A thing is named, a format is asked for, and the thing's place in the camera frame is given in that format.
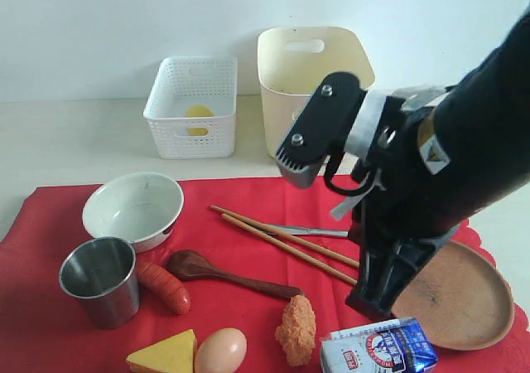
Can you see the white ceramic bowl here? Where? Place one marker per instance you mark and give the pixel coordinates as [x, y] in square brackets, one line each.
[141, 208]

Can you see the lower wooden chopstick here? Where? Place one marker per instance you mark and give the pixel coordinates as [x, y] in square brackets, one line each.
[289, 249]

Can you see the orange fried chicken piece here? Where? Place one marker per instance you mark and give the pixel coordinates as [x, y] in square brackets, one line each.
[297, 332]

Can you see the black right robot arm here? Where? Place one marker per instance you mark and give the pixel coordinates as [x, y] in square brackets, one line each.
[493, 127]

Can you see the cream plastic bin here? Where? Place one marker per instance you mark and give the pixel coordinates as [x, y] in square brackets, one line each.
[292, 62]

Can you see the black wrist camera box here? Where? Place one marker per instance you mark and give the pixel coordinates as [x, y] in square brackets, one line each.
[319, 133]

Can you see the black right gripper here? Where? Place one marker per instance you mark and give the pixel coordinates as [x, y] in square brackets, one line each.
[408, 145]

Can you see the brown wooden plate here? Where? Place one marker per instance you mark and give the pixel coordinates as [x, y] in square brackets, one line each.
[460, 299]

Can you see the upper wooden chopstick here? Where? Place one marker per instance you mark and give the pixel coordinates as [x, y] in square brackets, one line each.
[270, 229]

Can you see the red sausage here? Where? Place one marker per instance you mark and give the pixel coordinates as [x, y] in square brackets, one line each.
[165, 285]

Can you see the yellow lemon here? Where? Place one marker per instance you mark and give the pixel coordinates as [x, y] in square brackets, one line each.
[198, 111]

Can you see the red table cloth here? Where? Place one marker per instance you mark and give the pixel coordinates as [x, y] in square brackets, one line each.
[45, 330]

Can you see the wooden chopstick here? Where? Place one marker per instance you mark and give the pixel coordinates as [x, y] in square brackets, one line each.
[270, 229]
[289, 249]

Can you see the dark wooden spoon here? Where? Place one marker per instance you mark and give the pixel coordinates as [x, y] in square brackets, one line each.
[189, 265]

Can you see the white perforated plastic basket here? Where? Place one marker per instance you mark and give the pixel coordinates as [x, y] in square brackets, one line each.
[183, 81]

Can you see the yellow cheese wedge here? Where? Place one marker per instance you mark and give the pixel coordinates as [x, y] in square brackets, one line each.
[174, 354]

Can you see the stainless steel cup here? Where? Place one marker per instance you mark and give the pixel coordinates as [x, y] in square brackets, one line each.
[101, 276]

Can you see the brown egg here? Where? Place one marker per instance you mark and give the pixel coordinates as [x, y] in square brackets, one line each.
[223, 351]

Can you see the silver metal knife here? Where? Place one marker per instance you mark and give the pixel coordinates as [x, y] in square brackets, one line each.
[308, 231]

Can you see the blue white milk carton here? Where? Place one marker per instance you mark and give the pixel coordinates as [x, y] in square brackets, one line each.
[395, 345]

